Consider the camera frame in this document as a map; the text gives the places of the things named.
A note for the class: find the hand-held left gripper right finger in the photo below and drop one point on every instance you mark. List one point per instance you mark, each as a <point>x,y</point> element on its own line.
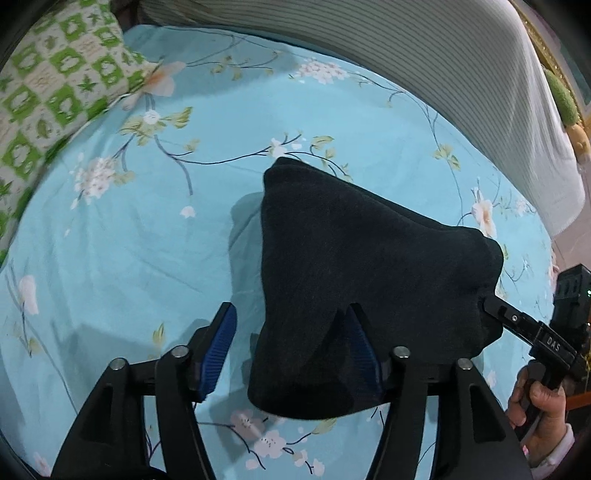
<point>364,355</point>

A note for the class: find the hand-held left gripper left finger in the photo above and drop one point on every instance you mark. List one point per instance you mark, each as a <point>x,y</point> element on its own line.
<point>219,350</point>

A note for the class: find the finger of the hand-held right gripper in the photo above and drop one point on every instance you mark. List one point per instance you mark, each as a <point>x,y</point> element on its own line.
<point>508,318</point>

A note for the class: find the black pants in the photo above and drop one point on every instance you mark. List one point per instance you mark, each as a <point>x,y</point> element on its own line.
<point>346,258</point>

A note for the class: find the person's right forearm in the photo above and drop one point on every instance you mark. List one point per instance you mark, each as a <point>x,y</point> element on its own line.
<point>554,447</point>

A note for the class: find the person's right hand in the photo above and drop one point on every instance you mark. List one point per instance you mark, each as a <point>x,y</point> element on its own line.
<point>545,406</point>

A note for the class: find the blue floral bedsheet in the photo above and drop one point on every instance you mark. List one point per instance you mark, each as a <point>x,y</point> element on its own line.
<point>138,230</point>

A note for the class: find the yellow plush toy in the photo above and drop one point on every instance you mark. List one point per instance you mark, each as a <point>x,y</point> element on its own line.
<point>582,141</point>

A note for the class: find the green plush toy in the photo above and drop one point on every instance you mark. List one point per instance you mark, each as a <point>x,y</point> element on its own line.
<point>561,97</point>

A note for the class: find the gold framed landscape painting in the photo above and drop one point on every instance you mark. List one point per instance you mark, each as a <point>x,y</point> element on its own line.
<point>538,27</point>

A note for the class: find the green checkered pillow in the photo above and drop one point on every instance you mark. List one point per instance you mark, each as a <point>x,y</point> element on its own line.
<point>46,92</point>

